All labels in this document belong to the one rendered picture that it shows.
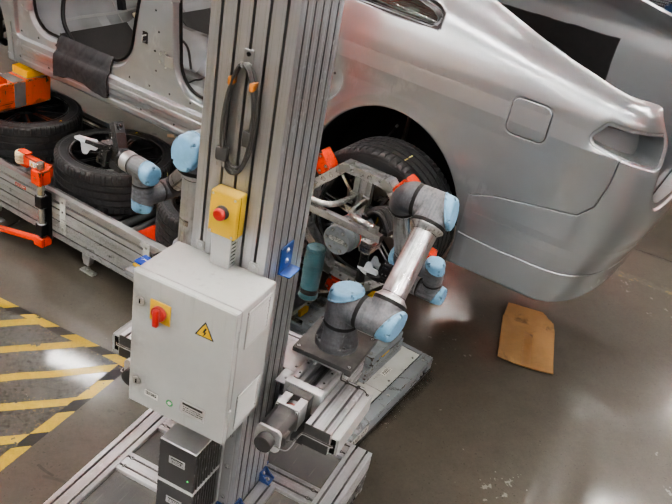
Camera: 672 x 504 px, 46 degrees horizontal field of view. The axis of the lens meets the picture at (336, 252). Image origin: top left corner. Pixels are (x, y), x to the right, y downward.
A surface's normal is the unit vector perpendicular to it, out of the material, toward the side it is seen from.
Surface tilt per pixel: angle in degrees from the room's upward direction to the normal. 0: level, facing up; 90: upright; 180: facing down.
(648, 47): 70
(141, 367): 91
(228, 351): 90
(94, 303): 0
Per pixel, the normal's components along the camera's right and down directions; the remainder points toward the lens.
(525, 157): -0.54, 0.35
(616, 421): 0.16, -0.85
